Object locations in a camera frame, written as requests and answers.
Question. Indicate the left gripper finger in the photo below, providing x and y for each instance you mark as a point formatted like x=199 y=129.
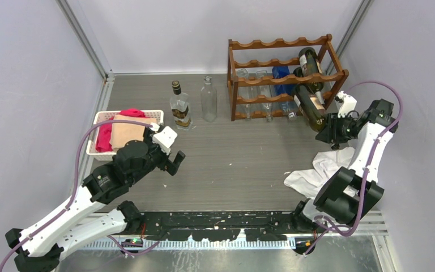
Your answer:
x=179 y=157
x=171 y=167

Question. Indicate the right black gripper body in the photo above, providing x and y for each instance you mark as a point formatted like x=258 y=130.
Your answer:
x=342 y=129

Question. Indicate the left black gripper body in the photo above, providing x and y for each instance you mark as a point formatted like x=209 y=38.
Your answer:
x=157 y=157

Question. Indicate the clear whisky bottle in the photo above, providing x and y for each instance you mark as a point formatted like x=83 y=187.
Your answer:
x=180 y=107

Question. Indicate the dark green wine bottle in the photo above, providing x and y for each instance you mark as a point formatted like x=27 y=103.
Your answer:
x=299 y=74

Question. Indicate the green wine bottle front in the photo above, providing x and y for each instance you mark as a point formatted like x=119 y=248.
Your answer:
x=310 y=64

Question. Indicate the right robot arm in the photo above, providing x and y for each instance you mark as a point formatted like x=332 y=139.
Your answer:
x=351 y=191

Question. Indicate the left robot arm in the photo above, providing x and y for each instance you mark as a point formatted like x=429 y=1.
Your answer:
x=42 y=246

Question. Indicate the tall clear glass bottle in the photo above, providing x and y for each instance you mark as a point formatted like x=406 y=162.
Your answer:
x=209 y=99

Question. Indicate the wooden wine rack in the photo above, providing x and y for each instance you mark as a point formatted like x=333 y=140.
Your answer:
x=234 y=82

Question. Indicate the white cloth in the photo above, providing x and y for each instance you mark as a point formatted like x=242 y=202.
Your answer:
x=325 y=164

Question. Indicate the beige folded cloth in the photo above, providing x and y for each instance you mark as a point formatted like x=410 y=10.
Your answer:
x=122 y=132

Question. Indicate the red cloth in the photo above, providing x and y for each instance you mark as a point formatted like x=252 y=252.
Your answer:
x=104 y=135

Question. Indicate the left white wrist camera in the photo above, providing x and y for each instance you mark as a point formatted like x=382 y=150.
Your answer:
x=163 y=136

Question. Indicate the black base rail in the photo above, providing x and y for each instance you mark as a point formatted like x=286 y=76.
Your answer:
x=221 y=225

